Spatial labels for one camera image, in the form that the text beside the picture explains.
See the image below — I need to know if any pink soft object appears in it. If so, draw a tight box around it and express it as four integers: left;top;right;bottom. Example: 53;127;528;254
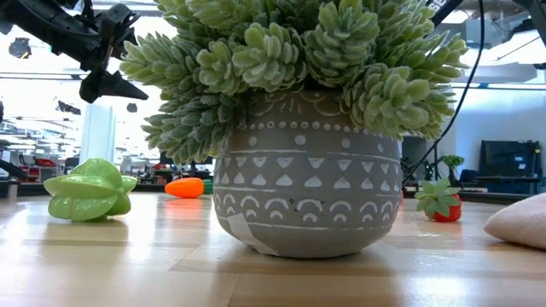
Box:
483;193;546;251

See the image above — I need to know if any black equipment case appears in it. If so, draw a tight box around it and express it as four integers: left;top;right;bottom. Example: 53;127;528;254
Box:
478;139;543;196

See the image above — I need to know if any black aluminium table frame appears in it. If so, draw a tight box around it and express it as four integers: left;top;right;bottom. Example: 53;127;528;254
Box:
0;159;534;205

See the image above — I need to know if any red toy strawberry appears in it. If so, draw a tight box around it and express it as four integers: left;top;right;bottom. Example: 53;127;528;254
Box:
414;177;463;223

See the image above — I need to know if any black tripod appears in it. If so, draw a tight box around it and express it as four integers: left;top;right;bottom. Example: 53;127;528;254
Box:
420;142;443;185

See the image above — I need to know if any small background potted plant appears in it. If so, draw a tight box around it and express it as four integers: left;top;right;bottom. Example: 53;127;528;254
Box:
440;153;466;188

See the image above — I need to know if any orange toy carrot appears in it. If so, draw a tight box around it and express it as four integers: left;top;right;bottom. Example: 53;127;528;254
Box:
164;177;214;200

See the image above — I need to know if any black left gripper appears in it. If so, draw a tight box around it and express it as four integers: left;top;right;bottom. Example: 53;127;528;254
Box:
78;3;149;104

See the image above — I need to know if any white pillar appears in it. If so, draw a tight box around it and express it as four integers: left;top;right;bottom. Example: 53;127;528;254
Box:
78;103;117;165

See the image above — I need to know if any succulent plant in grey pot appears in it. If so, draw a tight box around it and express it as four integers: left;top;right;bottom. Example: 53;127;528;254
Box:
119;0;470;260

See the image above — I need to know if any light green toy starfruit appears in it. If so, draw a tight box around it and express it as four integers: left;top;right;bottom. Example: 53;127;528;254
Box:
43;158;138;223

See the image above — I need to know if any silver metal post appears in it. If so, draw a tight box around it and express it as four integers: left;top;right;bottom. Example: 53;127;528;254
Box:
5;177;20;200

